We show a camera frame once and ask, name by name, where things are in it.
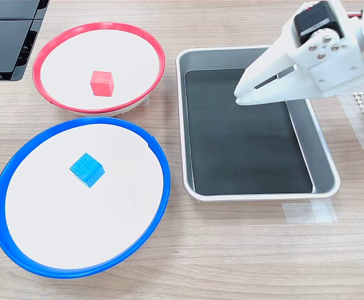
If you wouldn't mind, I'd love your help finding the red cube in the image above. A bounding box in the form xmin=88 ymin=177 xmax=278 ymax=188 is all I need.
xmin=90 ymin=70 xmax=115 ymax=98

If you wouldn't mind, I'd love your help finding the blue cube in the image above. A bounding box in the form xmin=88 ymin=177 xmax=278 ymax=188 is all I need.
xmin=69 ymin=152 xmax=106 ymax=189

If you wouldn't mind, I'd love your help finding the steel tray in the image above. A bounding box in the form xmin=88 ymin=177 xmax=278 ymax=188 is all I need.
xmin=175 ymin=46 xmax=341 ymax=203

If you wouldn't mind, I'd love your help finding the black tray mat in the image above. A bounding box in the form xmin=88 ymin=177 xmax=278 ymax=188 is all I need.
xmin=184 ymin=68 xmax=313 ymax=195

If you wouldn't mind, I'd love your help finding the clear tape piece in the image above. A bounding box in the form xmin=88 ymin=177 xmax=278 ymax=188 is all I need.
xmin=282 ymin=199 xmax=338 ymax=224

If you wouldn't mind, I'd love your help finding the red-rimmed white plate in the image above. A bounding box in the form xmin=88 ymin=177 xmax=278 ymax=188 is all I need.
xmin=32 ymin=21 xmax=166 ymax=117

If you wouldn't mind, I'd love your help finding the blue-rimmed white plate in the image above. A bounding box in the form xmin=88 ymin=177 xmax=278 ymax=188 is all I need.
xmin=0 ymin=116 xmax=172 ymax=279

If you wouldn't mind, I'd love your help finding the black flat device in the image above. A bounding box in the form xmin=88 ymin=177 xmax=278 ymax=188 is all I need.
xmin=0 ymin=0 xmax=51 ymax=82

